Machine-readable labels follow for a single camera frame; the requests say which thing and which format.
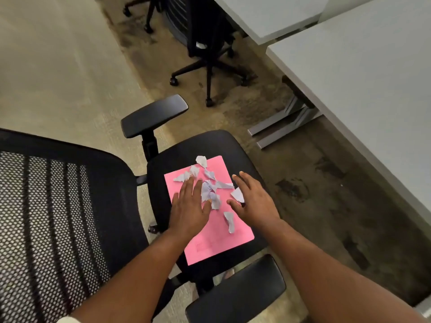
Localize pink paper sheet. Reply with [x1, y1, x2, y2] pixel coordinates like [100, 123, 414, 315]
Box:
[164, 155, 255, 266]

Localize black office chair with castors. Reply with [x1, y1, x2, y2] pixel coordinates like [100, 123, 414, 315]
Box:
[164, 0, 252, 108]

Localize black chair armrest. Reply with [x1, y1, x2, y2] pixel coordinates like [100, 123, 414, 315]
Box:
[121, 95, 189, 139]
[185, 254, 287, 323]

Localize black castor chair base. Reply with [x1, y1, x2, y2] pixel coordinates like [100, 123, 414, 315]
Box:
[123, 0, 161, 34]

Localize grey metal desk leg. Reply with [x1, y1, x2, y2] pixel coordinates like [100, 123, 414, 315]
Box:
[247, 75, 324, 150]

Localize person's left forearm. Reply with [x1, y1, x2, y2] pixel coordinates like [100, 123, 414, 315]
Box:
[70, 229, 203, 323]

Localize person's right hand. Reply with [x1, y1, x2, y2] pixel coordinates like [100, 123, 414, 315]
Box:
[226, 171, 282, 229]

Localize person's left hand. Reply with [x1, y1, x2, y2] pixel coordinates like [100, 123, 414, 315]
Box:
[168, 176, 213, 240]

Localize person's right forearm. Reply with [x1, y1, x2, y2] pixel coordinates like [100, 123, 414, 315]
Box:
[255, 218, 425, 323]

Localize grey desk with thin edge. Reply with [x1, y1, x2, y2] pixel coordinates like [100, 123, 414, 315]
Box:
[211, 0, 331, 46]

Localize pile of torn paper scraps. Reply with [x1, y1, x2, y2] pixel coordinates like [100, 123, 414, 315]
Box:
[173, 155, 246, 234]

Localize large grey desk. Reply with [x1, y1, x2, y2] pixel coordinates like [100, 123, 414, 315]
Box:
[266, 0, 431, 227]

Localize black mesh-back office chair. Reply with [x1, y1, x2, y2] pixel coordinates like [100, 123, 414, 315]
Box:
[0, 95, 287, 323]

